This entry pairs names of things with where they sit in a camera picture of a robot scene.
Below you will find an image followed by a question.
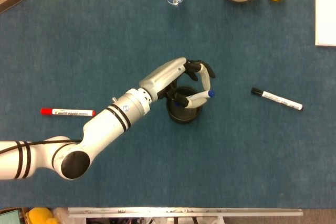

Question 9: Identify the yellow plush toy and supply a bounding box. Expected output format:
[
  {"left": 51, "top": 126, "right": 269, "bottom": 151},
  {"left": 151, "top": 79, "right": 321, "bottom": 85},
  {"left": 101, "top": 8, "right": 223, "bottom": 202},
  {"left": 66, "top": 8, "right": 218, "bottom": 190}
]
[{"left": 28, "top": 207, "right": 60, "bottom": 224}]

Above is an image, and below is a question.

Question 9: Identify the blue whiteboard marker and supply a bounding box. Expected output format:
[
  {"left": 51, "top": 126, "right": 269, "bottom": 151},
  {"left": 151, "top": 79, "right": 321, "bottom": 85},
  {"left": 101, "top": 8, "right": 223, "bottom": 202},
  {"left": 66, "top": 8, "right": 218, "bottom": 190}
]
[{"left": 175, "top": 90, "right": 216, "bottom": 108}]

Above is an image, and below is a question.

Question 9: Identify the green box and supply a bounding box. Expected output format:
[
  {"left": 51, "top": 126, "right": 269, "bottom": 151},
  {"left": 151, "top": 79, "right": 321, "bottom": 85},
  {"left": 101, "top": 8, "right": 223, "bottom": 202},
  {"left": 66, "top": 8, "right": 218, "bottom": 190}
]
[{"left": 0, "top": 208, "right": 24, "bottom": 224}]

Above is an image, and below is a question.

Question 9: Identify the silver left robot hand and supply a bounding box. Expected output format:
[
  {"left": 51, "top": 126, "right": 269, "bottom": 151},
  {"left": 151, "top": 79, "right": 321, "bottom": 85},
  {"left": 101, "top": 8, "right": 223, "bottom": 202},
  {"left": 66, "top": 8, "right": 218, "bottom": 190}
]
[{"left": 138, "top": 57, "right": 216, "bottom": 109}]

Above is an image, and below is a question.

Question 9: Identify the black whiteboard marker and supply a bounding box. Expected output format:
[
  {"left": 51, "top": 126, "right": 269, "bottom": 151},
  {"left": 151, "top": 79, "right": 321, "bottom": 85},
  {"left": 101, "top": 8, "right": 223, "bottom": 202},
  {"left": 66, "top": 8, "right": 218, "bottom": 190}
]
[{"left": 250, "top": 87, "right": 304, "bottom": 112}]

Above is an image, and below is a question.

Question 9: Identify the red whiteboard marker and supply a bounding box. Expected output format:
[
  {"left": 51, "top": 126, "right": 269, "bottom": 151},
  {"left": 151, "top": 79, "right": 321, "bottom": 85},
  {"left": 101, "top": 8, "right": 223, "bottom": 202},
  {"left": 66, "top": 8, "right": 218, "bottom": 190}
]
[{"left": 40, "top": 108, "right": 97, "bottom": 118}]

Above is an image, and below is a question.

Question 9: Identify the aluminium rail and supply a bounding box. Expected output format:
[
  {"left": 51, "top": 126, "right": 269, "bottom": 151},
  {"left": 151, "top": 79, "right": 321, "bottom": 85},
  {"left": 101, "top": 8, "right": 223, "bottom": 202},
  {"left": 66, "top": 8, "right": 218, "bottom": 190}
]
[{"left": 68, "top": 207, "right": 303, "bottom": 218}]

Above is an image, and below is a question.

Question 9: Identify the blue-grey felt table mat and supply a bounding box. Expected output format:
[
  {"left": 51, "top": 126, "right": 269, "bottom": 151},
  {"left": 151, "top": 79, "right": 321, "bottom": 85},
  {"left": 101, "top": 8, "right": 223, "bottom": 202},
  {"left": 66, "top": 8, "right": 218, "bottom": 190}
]
[{"left": 0, "top": 0, "right": 336, "bottom": 209}]

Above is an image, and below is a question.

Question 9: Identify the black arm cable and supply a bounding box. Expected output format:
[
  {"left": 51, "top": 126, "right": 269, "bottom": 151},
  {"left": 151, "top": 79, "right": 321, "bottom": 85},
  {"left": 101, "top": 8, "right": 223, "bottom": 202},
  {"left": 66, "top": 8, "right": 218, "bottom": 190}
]
[{"left": 0, "top": 139, "right": 82, "bottom": 155}]

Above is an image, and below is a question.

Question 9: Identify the white paper stack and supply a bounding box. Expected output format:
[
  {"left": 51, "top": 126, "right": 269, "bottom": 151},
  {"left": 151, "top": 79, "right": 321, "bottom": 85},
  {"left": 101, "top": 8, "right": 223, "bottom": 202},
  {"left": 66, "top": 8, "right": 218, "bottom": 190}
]
[{"left": 310, "top": 0, "right": 336, "bottom": 48}]

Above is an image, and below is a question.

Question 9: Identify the black mesh pen holder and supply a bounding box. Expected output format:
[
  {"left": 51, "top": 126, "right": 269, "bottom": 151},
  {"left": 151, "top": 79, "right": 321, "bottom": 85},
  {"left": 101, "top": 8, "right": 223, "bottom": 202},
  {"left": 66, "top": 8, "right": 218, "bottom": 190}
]
[{"left": 165, "top": 85, "right": 203, "bottom": 125}]

